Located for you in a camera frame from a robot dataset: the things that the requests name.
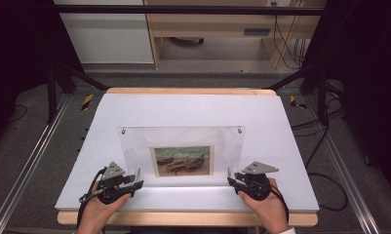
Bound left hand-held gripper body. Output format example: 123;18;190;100
97;161;136;206

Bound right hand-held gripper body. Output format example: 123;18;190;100
241;161;280;201

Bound painting print of boats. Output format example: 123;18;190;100
149;145;215;178

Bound clear acrylic picture frame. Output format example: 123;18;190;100
117;125;247;188

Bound person's right hand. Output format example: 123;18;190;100
238;177;290;233

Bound person's left hand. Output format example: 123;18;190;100
77;191;133;232

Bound wooden table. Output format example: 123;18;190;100
57;87;319;227

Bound white board table cover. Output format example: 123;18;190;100
55;93;320;213

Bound yellow black floor tape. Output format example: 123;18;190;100
289;95;308;110
81;94;95;111

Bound black metal stand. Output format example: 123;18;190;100
264;61;331;127
46;61;110;125

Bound white cabinet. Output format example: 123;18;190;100
54;0;155;64

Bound light wooden desk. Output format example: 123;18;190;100
143;0;328;70

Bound dark curtain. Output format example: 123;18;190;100
0;0;84;154
299;0;391;199

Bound black horizontal bar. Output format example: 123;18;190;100
53;4;326;17

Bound left hand-held gripper black cable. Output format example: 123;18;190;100
76;167;108;229

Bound hand-held gripper black cable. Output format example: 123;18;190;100
76;167;108;229
269;184;291;224

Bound right hand-held gripper black cable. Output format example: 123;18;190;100
269;184;291;224

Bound aluminium floor rail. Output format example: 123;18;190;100
0;94;71;234
304;97;382;234

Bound thin black floor cable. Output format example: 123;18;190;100
7;103;28;124

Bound black cables under desk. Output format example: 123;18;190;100
270;1;307;70

